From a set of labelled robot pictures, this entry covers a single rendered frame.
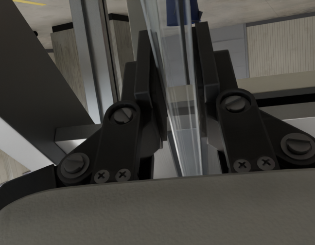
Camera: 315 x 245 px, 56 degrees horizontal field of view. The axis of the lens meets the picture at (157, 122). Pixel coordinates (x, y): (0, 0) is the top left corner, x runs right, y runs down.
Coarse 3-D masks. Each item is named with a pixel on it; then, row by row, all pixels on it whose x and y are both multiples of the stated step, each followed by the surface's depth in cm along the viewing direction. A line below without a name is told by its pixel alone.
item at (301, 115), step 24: (264, 96) 22; (288, 96) 22; (312, 96) 22; (168, 120) 17; (288, 120) 16; (312, 120) 16; (72, 144) 18; (168, 144) 18; (168, 168) 22; (216, 168) 22
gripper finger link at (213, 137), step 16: (192, 32) 12; (208, 32) 11; (208, 48) 11; (208, 64) 10; (224, 64) 11; (208, 80) 10; (224, 80) 11; (208, 96) 10; (208, 112) 10; (208, 128) 10; (272, 128) 9; (288, 128) 9; (272, 144) 9; (288, 144) 8; (304, 144) 8; (288, 160) 8; (304, 160) 8
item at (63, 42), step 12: (72, 24) 539; (120, 24) 516; (60, 36) 552; (72, 36) 540; (120, 36) 516; (60, 48) 558; (72, 48) 546; (120, 48) 515; (132, 48) 551; (60, 60) 565; (72, 60) 553; (120, 60) 514; (132, 60) 550; (72, 72) 559; (120, 72) 514; (72, 84) 566; (120, 84) 519; (84, 96) 560; (120, 96) 525
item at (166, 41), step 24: (144, 0) 8; (168, 0) 8; (168, 24) 9; (168, 48) 10; (192, 48) 10; (168, 72) 11; (192, 72) 11; (168, 96) 12; (192, 96) 12; (192, 120) 14; (192, 144) 16; (192, 168) 19
